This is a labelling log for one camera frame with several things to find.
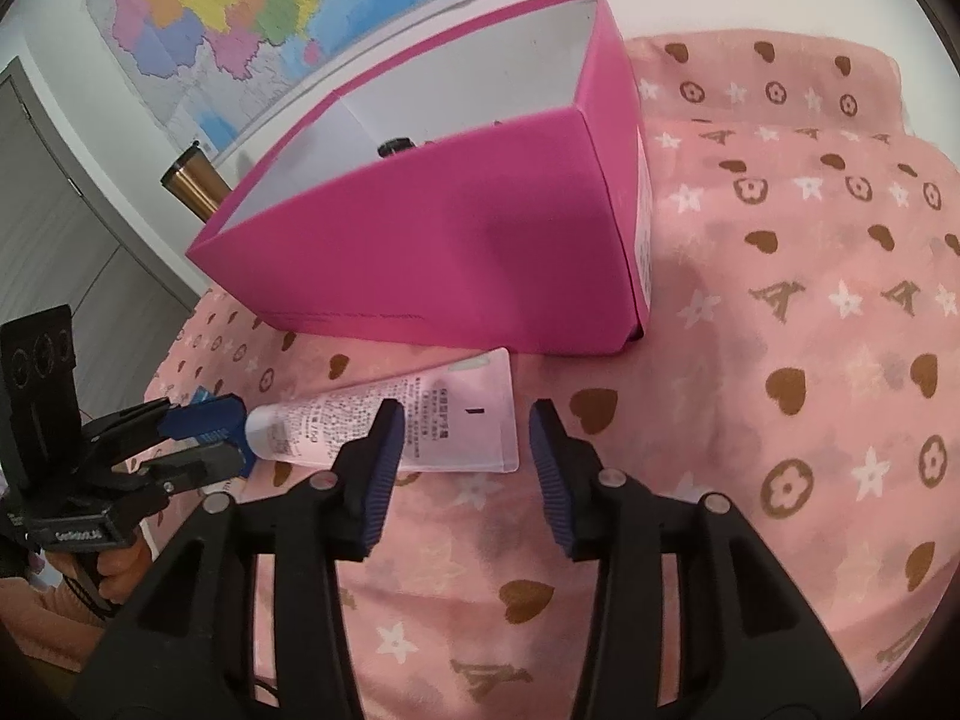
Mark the pink printed blanket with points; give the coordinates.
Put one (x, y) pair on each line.
(750, 315)

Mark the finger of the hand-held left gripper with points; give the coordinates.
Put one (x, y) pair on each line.
(206, 420)
(202, 465)

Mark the copper metal tumbler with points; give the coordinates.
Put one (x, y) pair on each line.
(199, 191)

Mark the blue and white card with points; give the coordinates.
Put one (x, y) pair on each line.
(201, 395)

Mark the person's left forearm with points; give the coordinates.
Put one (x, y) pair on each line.
(45, 626)

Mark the small black round item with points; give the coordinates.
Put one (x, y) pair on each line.
(395, 146)

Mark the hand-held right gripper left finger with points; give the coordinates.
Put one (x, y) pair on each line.
(382, 465)

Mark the colourful wall map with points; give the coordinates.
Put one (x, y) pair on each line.
(225, 0)

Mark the grey cabinet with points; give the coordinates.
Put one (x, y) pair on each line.
(75, 240)

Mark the pink printed tube white cap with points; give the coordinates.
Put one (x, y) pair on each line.
(450, 420)

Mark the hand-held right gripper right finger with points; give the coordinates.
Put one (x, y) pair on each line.
(551, 472)

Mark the pink cardboard box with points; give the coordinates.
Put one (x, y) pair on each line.
(450, 240)

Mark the person's left hand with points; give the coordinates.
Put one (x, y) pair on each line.
(124, 570)

